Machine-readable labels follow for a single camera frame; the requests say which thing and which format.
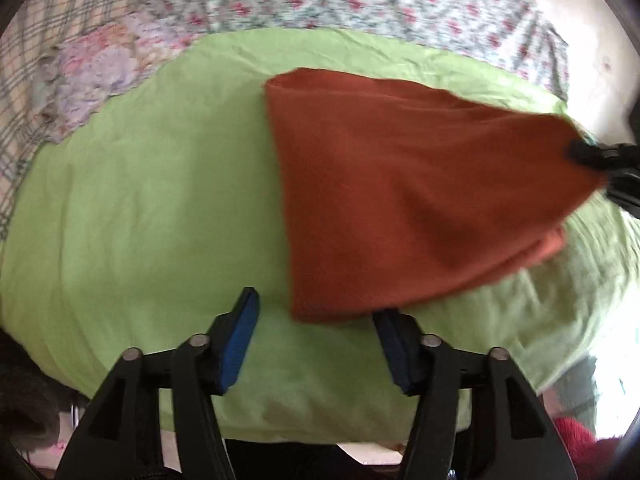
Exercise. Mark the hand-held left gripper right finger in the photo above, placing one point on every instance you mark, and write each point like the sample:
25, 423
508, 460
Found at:
395, 355

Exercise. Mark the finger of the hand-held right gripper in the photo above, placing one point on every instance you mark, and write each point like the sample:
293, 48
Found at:
627, 190
600, 155

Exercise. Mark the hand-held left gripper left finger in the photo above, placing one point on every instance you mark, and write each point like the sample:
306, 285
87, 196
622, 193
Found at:
240, 340

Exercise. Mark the orange knit sweater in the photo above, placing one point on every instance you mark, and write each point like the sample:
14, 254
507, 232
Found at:
400, 185

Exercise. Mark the light green bed sheet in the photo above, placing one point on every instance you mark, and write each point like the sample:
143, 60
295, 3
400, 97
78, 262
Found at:
125, 210

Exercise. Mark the red fuzzy cloth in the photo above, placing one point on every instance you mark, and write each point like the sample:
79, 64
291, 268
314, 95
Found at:
585, 445

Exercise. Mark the dark cloth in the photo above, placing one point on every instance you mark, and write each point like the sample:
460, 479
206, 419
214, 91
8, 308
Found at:
25, 395

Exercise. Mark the purple floral pillow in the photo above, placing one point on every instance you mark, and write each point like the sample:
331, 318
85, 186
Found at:
100, 75

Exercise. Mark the plaid blanket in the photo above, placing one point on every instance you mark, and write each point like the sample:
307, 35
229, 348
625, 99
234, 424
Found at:
25, 60

